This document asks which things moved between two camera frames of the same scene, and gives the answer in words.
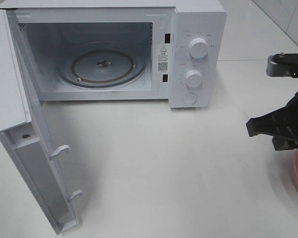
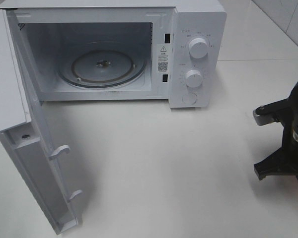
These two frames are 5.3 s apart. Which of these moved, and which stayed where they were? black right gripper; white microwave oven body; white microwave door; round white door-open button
Moved: black right gripper
Stayed: round white door-open button; white microwave door; white microwave oven body
